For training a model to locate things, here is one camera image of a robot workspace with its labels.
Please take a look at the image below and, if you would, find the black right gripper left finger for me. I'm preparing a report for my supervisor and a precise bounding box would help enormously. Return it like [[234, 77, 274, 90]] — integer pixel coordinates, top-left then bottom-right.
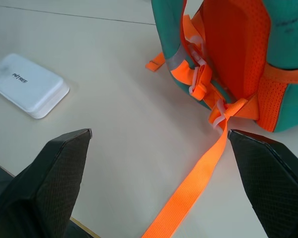
[[0, 128, 93, 238]]

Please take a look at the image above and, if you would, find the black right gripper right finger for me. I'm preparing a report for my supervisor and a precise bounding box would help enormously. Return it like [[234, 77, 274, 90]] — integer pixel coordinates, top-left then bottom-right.
[[227, 129, 298, 238]]

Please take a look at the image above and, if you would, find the white rectangular box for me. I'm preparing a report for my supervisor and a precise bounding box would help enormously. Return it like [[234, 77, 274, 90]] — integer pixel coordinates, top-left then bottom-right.
[[0, 53, 71, 120]]

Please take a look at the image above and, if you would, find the teal and orange backpack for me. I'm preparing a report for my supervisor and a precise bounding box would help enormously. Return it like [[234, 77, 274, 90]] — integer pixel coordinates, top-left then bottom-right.
[[141, 0, 298, 238]]

